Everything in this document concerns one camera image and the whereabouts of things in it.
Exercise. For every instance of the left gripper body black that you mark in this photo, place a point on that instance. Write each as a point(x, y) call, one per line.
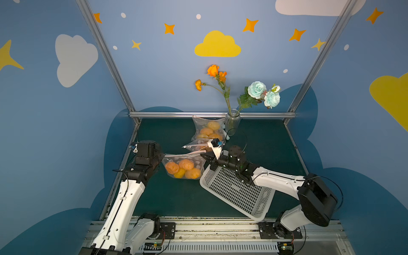
point(156, 156)

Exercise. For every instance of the right controller board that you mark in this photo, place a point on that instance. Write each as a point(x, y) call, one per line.
point(285, 248)

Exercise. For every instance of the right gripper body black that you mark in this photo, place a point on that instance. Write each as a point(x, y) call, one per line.
point(218, 160)

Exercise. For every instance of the left controller board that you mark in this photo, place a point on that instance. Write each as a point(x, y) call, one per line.
point(152, 247)

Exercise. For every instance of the yellow green potato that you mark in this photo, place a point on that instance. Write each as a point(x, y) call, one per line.
point(214, 125)

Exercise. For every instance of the clear zipper bag pink zipper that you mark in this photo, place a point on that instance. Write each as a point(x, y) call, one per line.
point(200, 123)

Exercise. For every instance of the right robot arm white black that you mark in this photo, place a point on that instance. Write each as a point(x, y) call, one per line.
point(317, 201)

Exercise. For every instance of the right aluminium frame post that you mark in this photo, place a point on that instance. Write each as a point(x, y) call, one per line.
point(332, 38)

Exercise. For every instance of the large orange potato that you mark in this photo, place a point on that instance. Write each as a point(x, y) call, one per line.
point(206, 131)

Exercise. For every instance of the wrinkled orange potato bottom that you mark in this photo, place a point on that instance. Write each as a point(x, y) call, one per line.
point(186, 164)

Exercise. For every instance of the front aluminium rail bed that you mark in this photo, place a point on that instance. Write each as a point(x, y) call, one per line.
point(227, 236)

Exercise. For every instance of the aluminium frame post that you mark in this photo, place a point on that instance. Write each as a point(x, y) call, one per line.
point(87, 13)
point(332, 38)

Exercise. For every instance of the aluminium back frame rail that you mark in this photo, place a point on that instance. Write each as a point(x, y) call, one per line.
point(214, 115)

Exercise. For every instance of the mint artificial rose stem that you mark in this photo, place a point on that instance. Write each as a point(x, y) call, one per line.
point(258, 93)

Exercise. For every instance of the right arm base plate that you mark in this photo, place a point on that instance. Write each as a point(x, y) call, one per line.
point(271, 230)

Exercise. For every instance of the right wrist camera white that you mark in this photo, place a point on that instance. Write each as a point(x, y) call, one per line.
point(217, 147)

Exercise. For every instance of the yellow orange potato basket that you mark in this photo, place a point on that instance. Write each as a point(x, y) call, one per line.
point(180, 174)

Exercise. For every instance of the controller board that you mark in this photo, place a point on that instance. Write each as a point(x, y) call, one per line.
point(285, 248)
point(152, 247)

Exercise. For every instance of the ribbed glass vase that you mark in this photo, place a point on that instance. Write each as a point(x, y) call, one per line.
point(232, 121)

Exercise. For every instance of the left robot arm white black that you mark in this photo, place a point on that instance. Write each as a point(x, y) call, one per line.
point(113, 238)

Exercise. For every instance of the spare clear zipper bag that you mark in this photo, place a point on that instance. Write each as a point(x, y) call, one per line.
point(197, 145)

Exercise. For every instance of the white perforated plastic basket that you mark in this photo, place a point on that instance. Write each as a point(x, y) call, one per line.
point(252, 201)

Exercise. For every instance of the left aluminium frame post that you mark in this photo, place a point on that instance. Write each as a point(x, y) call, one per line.
point(87, 13)

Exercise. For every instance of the wrinkled orange potato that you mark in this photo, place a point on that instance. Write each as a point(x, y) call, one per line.
point(172, 167)
point(186, 164)

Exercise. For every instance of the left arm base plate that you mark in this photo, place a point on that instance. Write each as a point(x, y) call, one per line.
point(165, 231)

